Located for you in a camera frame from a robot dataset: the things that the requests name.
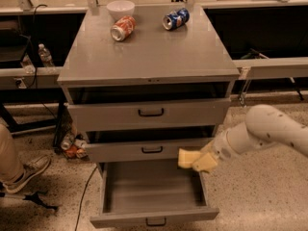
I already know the grey sneaker shoe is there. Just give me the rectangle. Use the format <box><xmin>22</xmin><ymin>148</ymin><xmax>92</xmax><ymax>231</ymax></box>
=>
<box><xmin>4</xmin><ymin>155</ymin><xmax>51</xmax><ymax>193</ymax></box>

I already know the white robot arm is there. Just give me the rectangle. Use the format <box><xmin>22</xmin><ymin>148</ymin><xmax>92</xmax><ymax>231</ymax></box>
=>
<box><xmin>192</xmin><ymin>105</ymin><xmax>308</xmax><ymax>172</ymax></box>

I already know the orange soda can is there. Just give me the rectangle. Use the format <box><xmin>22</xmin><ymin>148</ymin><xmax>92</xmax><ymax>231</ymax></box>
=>
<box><xmin>110</xmin><ymin>15</ymin><xmax>136</xmax><ymax>41</ymax></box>

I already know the clear plastic water bottle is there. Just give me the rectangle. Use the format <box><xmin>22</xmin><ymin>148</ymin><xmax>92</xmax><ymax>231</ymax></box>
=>
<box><xmin>38</xmin><ymin>43</ymin><xmax>54</xmax><ymax>67</ymax></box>

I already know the pile of small floor items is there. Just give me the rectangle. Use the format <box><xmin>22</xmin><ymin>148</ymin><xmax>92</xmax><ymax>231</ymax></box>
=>
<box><xmin>61</xmin><ymin>133</ymin><xmax>88</xmax><ymax>160</ymax></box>

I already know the black tripod foot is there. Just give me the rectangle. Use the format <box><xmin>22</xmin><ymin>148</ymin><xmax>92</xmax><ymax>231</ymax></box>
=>
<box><xmin>0</xmin><ymin>192</ymin><xmax>59</xmax><ymax>211</ymax></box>

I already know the grey top drawer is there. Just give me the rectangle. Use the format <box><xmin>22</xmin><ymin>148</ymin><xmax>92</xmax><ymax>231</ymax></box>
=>
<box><xmin>68</xmin><ymin>98</ymin><xmax>230</xmax><ymax>132</ymax></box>

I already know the grey metal drawer cabinet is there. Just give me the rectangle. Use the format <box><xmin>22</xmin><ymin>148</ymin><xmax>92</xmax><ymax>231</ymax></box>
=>
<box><xmin>57</xmin><ymin>3</ymin><xmax>241</xmax><ymax>166</ymax></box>

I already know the grey open bottom drawer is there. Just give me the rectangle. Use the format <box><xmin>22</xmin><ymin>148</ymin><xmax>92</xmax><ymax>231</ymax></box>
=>
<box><xmin>90</xmin><ymin>159</ymin><xmax>219</xmax><ymax>228</ymax></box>

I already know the white bowl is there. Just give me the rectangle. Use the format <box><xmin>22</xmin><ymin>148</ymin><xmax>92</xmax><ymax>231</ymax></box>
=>
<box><xmin>107</xmin><ymin>0</ymin><xmax>135</xmax><ymax>20</ymax></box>

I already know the blue soda can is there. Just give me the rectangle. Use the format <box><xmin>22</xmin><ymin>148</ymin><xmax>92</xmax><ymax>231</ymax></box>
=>
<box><xmin>163</xmin><ymin>8</ymin><xmax>190</xmax><ymax>31</ymax></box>

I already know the beige trouser leg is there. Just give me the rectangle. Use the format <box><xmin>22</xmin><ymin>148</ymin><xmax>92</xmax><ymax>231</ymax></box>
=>
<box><xmin>0</xmin><ymin>124</ymin><xmax>24</xmax><ymax>185</ymax></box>

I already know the black cable on bench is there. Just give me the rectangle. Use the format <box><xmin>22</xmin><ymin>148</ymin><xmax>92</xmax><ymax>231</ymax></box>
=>
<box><xmin>18</xmin><ymin>3</ymin><xmax>58</xmax><ymax>120</ymax></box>

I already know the yellow sponge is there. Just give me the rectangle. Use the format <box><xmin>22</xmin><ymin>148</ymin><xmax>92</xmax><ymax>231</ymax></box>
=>
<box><xmin>178</xmin><ymin>148</ymin><xmax>201</xmax><ymax>168</ymax></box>

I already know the black floor cable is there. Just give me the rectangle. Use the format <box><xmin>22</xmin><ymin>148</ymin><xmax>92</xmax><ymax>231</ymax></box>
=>
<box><xmin>73</xmin><ymin>166</ymin><xmax>98</xmax><ymax>231</ymax></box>

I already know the grey middle drawer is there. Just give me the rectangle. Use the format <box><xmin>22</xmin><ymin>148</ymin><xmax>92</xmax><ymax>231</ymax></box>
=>
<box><xmin>86</xmin><ymin>138</ymin><xmax>212</xmax><ymax>163</ymax></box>

